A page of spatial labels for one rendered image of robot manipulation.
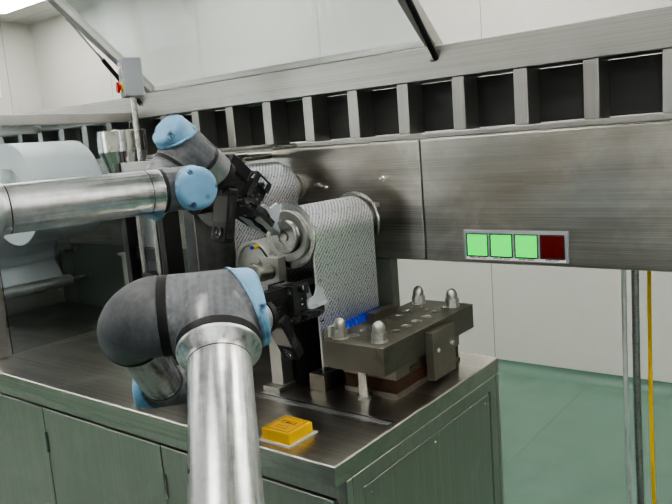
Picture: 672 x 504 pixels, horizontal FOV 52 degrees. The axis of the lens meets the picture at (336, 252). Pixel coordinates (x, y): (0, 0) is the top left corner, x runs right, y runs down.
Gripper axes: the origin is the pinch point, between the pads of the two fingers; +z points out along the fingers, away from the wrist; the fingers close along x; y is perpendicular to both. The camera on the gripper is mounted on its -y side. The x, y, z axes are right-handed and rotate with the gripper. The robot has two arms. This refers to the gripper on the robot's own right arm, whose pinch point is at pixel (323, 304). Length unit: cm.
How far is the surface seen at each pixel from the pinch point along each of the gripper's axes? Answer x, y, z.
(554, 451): 13, -109, 170
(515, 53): -35, 52, 31
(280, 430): -10.9, -16.6, -28.8
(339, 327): -7.7, -3.4, -4.6
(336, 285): -0.2, 3.3, 5.0
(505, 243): -31.1, 10.0, 29.4
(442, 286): 118, -60, 263
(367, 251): -0.2, 9.0, 18.2
